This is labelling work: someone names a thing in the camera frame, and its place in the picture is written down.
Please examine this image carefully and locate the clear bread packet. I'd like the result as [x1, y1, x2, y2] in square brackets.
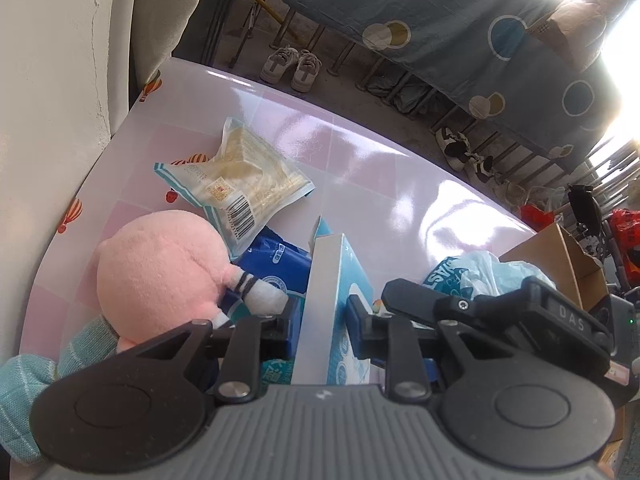
[154, 117, 316, 257]

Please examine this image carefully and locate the grey bedsheet with circles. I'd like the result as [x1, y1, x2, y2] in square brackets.
[280, 0, 626, 161]

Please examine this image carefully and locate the cream cloth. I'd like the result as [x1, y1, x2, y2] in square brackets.
[134, 0, 207, 88]

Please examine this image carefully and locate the pale green plastic bag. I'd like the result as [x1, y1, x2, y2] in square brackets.
[419, 250, 557, 301]

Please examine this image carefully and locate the white sneaker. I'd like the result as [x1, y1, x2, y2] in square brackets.
[291, 50, 322, 93]
[259, 46, 300, 85]

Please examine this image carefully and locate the black and white shoe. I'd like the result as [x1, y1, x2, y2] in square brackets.
[435, 127, 474, 172]
[465, 154, 497, 184]

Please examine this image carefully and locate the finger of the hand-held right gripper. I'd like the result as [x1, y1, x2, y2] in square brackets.
[382, 279, 482, 331]

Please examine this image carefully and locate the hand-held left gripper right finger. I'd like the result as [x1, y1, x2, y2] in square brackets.
[346, 297, 502, 402]

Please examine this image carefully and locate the grey cloth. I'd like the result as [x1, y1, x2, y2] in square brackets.
[367, 72, 451, 118]

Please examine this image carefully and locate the dark cabinet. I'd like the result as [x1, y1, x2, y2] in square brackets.
[172, 0, 251, 64]

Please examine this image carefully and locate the pink plush doll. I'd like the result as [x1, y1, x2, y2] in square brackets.
[0, 210, 291, 463]

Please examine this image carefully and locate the white and teal box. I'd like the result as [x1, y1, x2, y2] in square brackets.
[291, 216, 388, 387]

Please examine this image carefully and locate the yellow stick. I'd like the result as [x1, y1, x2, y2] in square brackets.
[239, 0, 303, 43]

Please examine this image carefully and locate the cardboard box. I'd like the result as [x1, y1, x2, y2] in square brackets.
[499, 222, 632, 467]

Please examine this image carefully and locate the blue tissue pack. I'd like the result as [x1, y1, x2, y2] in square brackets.
[220, 226, 313, 331]

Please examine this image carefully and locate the black wheelchair seat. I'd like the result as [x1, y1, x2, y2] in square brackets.
[568, 184, 603, 233]

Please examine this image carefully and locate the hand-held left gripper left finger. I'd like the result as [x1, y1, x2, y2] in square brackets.
[131, 299, 306, 404]

